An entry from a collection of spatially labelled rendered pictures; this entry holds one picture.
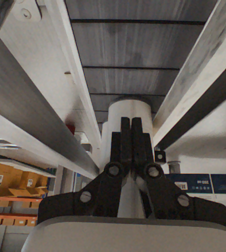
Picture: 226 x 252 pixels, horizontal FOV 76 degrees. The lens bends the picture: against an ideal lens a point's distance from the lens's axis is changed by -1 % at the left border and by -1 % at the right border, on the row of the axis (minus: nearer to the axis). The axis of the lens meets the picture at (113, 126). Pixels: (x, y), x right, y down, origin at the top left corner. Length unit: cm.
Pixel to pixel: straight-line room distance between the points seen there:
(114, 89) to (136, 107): 3
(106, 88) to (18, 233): 859
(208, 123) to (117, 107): 15
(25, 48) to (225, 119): 27
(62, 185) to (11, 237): 840
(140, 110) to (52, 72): 14
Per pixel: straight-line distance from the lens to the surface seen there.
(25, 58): 23
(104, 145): 20
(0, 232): 890
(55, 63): 22
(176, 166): 55
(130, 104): 16
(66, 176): 44
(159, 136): 18
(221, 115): 24
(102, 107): 19
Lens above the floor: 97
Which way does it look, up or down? 23 degrees down
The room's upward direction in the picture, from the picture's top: 178 degrees counter-clockwise
